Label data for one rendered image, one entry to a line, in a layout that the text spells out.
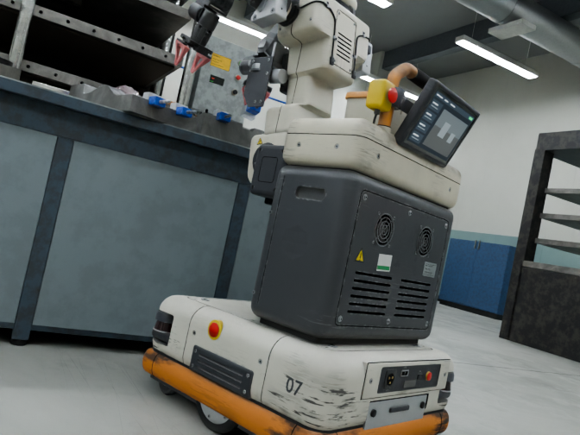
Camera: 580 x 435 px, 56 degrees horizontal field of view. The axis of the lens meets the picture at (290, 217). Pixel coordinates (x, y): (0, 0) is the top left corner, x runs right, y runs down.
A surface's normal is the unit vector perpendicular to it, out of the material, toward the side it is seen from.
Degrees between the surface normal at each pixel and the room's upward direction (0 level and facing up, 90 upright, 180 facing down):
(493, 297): 90
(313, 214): 90
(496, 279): 90
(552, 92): 90
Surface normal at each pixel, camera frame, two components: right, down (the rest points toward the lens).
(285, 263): -0.66, -0.17
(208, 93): 0.47, 0.06
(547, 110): -0.86, -0.20
